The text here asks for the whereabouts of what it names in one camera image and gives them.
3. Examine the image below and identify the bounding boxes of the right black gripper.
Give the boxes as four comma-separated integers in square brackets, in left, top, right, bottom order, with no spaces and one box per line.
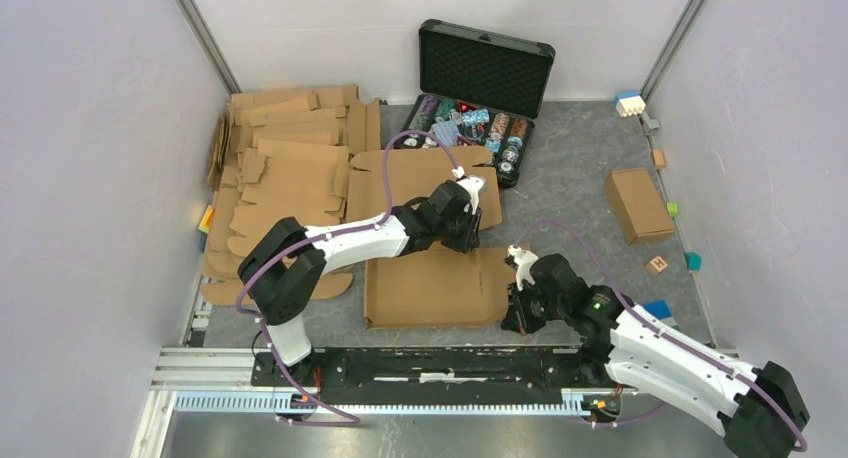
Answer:
[500,277,568,336]

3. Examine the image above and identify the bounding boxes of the cardboard box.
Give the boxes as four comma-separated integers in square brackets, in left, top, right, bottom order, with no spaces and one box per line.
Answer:
[604,168,676,245]
[345,145,531,330]

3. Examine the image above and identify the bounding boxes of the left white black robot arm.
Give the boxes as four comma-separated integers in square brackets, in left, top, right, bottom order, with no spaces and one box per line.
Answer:
[237,175,487,386]

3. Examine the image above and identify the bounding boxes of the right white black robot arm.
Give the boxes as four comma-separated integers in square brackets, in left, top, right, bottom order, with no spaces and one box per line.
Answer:
[501,246,810,457]

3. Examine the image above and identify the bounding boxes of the folded closed cardboard box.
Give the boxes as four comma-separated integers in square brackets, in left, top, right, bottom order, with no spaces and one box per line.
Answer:
[604,168,676,245]

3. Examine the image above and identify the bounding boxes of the blue green block stack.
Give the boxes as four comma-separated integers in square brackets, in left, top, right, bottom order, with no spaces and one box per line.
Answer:
[643,300,679,329]

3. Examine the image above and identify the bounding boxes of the wooden letter block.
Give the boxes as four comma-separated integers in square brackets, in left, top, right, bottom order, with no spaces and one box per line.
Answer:
[645,256,669,276]

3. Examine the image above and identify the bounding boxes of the black poker chip case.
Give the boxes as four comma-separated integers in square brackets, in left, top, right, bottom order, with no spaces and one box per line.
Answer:
[393,19,556,188]

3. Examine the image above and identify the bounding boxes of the teal small cube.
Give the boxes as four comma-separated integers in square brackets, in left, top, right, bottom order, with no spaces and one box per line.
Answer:
[684,251,702,273]

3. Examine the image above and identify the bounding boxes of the small wooden cube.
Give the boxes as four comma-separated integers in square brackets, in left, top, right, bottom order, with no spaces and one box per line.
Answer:
[652,149,667,171]

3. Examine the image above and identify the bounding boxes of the stack of flat cardboard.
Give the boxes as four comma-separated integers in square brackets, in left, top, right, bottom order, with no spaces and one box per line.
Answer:
[200,84,381,306]

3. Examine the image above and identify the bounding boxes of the grey small block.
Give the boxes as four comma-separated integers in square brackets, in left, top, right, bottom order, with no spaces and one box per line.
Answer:
[640,116,661,136]

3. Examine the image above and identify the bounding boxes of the blue white toy block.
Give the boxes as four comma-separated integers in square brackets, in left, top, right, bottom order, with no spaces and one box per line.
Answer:
[614,91,646,117]

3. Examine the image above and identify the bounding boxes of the orange yellow block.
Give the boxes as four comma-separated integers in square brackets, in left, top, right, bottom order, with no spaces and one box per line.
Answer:
[197,205,215,252]

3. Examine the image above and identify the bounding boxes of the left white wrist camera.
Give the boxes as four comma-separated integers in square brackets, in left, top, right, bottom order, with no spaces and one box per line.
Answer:
[451,166,487,214]

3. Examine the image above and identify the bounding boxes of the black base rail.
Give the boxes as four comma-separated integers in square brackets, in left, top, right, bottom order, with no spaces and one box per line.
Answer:
[251,346,619,406]

